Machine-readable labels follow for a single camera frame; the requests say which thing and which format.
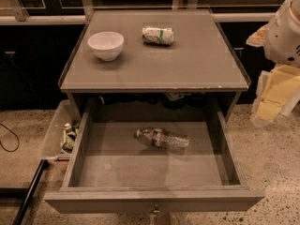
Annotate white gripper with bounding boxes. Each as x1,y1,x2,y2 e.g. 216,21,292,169
246,0,300,128

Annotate clear plastic water bottle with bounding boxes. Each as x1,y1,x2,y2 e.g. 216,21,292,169
135,127,190,154

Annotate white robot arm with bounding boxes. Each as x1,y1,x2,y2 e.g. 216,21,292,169
247,0,300,128

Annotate grey cabinet with counter top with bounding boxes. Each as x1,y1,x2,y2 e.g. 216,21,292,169
59,9,250,116

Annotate open grey top drawer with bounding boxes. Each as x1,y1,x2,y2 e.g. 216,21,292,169
45,99,264,213

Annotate metal drawer knob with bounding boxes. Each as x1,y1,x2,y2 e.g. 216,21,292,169
152,203,160,215

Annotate white ceramic bowl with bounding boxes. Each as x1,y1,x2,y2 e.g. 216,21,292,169
87,32,125,61

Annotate items inside plastic bin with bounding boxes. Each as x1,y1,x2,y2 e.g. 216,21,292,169
61,123,80,154

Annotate clear plastic storage bin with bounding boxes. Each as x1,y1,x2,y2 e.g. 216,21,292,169
40,100,81,162

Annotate black bar on floor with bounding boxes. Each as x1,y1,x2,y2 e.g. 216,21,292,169
12,159,49,225

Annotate metal railing frame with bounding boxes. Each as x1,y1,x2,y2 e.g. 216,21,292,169
0,0,300,26

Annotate black cable on floor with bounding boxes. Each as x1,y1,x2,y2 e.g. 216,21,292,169
0,122,21,153

